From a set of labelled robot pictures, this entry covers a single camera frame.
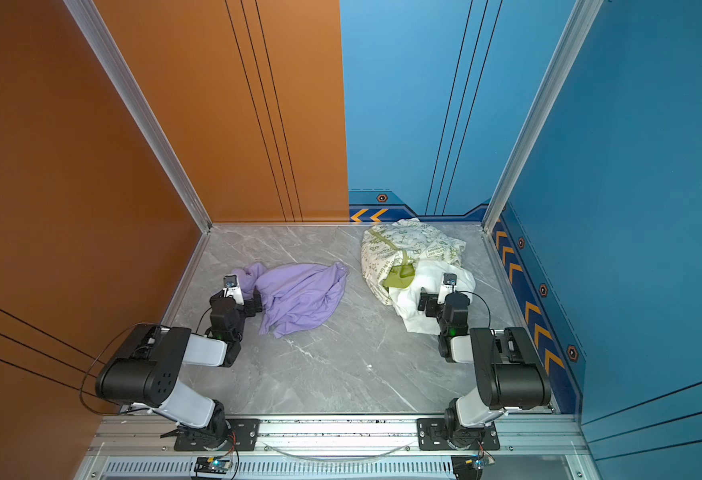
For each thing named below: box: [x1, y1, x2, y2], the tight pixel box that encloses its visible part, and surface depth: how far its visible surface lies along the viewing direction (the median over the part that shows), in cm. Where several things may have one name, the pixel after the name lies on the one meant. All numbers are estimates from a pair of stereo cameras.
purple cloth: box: [231, 261, 349, 339], surface depth 97 cm
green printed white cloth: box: [360, 218, 466, 305], surface depth 98 cm
